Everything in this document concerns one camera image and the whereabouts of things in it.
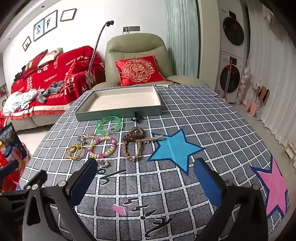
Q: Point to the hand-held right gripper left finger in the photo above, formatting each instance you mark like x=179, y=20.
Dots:
x=83, y=183

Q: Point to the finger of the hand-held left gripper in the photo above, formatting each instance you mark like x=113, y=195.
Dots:
x=9, y=168
x=37, y=180

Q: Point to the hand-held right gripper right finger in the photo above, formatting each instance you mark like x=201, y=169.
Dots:
x=208, y=185

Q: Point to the gold ornate hair clip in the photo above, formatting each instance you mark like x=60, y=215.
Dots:
x=86, y=137

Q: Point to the silver alligator hair clip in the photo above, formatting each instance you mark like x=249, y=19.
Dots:
x=153, y=139

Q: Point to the black hair claw clip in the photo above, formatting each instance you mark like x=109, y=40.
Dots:
x=137, y=116

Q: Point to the grey-green tray with cream lining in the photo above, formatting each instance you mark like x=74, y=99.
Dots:
x=124, y=98

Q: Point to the red bag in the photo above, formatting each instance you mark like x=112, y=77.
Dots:
x=13, y=171

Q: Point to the silver heart ornament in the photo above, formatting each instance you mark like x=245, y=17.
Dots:
x=103, y=163

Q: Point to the blue printed box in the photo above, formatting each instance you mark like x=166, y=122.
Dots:
x=9, y=139

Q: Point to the green translucent bangle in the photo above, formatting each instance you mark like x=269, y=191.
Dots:
x=101, y=128

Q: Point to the grey-green sofa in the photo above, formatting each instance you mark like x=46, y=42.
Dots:
x=41, y=118

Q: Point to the white garment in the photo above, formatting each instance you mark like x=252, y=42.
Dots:
x=18, y=100

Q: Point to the checked grey tablecloth with stars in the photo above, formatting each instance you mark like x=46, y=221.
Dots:
x=196, y=115

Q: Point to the grey garment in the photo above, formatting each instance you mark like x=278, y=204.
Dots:
x=49, y=90

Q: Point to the pink and gold floor decoration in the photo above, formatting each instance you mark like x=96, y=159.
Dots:
x=260, y=95

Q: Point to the red fringed pillow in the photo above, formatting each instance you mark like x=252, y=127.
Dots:
x=32, y=63

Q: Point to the pink flower bouquet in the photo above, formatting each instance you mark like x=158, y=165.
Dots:
x=244, y=83

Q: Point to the white washing machine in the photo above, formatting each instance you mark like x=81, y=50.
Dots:
x=233, y=78

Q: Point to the red printed blanket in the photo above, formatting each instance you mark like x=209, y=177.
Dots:
x=74, y=69

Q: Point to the white and green pillow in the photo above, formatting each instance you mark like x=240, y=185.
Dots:
x=49, y=56

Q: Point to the red embroidered cushion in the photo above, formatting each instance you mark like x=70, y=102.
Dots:
x=137, y=69

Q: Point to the white curtain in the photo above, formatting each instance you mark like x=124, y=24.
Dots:
x=272, y=69

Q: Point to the gooseneck phone holder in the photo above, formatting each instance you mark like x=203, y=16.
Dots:
x=96, y=46

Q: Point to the grey-green armchair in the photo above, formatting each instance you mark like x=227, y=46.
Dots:
x=136, y=46

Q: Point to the teal curtain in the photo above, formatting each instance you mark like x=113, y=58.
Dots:
x=182, y=39

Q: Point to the white stacked dryer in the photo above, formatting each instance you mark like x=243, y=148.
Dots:
x=233, y=30

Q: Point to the small black picture frame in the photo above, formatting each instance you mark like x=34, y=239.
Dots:
x=26, y=43

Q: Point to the black picture frame blue print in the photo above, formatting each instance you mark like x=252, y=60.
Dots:
x=38, y=30

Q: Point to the black picture frame white print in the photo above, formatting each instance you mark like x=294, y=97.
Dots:
x=50, y=21

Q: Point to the wall socket panel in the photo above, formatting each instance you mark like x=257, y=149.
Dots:
x=131, y=29

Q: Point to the black frame with certificate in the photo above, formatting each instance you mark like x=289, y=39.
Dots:
x=68, y=14

